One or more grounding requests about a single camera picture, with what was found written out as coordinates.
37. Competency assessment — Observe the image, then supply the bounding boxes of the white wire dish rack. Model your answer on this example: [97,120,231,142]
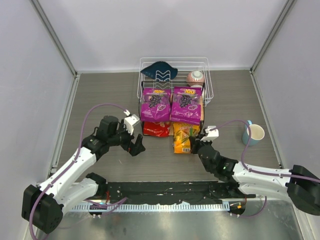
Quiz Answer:
[136,56,214,106]

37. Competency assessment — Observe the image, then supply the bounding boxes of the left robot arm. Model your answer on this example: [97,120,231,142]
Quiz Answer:
[21,114,146,234]

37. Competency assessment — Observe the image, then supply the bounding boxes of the dark blue leaf plate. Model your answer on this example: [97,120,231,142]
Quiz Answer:
[140,61,178,82]

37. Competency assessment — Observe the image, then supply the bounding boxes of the light blue mug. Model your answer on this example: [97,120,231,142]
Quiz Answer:
[242,120,265,146]

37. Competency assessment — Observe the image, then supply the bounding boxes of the purple blackcurrant candy bag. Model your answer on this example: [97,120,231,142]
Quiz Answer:
[140,88,171,123]

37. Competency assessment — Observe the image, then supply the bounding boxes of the red fruit candy bag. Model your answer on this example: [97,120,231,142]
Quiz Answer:
[143,122,171,138]

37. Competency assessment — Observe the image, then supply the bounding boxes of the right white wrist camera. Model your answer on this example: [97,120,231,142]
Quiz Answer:
[200,125,220,142]

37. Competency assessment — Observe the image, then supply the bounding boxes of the white slotted cable duct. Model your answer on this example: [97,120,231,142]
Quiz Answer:
[70,201,230,214]

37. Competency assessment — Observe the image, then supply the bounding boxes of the pink patterned bowl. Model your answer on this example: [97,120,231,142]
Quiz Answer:
[186,70,205,87]

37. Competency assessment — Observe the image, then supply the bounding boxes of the black wooden two-tier shelf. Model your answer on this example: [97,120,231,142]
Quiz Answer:
[139,85,203,129]

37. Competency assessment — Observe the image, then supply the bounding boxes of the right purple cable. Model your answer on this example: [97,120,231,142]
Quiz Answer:
[212,119,320,218]

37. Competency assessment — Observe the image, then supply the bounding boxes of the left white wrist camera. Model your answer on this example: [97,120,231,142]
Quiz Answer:
[123,109,140,135]

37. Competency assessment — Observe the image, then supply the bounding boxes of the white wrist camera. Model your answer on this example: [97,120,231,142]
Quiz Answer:
[123,109,140,135]
[200,125,220,142]

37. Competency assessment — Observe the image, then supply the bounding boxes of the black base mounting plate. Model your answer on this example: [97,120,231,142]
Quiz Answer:
[89,180,256,205]

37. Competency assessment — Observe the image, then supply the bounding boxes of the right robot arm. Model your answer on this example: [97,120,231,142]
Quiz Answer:
[189,134,320,216]

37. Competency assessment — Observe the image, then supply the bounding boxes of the orange candy bag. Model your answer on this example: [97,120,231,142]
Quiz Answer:
[173,122,200,154]

